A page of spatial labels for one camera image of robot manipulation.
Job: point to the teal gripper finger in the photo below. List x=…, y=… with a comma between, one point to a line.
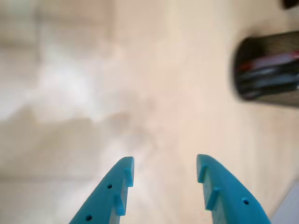
x=229, y=198
x=107, y=198

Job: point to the red retractable pen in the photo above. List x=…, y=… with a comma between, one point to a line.
x=245, y=66

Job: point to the black mesh pen holder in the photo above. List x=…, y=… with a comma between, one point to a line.
x=264, y=44

